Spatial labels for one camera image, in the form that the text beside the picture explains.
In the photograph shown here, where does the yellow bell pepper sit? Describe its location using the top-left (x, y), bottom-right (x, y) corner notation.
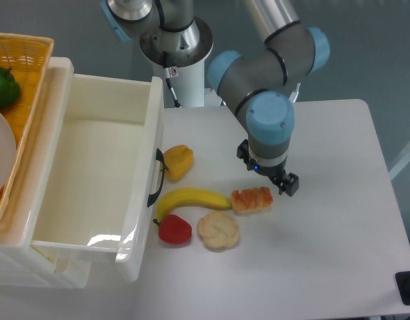
top-left (163, 145), bottom-right (194, 182)

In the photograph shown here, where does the yellow banana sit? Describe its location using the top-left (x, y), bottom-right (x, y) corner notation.
top-left (155, 187), bottom-right (231, 222)

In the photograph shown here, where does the yellow woven basket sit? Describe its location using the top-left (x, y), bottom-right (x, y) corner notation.
top-left (0, 33), bottom-right (54, 222)

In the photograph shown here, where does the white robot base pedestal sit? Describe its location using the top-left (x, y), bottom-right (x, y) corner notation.
top-left (140, 17), bottom-right (213, 108)

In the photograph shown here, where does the square toasted bread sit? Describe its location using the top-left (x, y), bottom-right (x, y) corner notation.
top-left (231, 187), bottom-right (273, 215)

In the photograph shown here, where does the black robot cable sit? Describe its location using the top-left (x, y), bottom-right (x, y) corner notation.
top-left (161, 51), bottom-right (183, 109)

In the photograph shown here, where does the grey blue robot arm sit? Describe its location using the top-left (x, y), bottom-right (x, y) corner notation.
top-left (101, 1), bottom-right (330, 195)

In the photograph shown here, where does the black drawer handle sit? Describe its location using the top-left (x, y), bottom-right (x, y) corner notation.
top-left (147, 148), bottom-right (169, 207)

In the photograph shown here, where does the white plastic drawer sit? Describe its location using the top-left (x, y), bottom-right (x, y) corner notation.
top-left (31, 75), bottom-right (163, 282)

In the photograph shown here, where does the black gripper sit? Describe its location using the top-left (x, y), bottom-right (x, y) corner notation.
top-left (237, 139), bottom-right (299, 197)

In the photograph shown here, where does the black device at table edge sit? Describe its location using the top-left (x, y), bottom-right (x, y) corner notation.
top-left (395, 271), bottom-right (410, 305)

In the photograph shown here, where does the green bell pepper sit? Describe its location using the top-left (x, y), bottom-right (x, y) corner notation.
top-left (0, 66), bottom-right (21, 111)

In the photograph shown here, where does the round white bread roll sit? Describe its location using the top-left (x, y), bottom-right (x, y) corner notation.
top-left (197, 211), bottom-right (239, 249)

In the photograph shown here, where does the white plastic drawer cabinet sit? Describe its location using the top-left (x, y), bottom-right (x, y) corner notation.
top-left (0, 57), bottom-right (91, 289)

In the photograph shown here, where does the red bell pepper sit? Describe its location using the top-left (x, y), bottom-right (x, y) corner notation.
top-left (153, 214), bottom-right (192, 245)

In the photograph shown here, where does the beige round plate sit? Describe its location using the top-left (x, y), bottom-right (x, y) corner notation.
top-left (0, 113), bottom-right (17, 190)

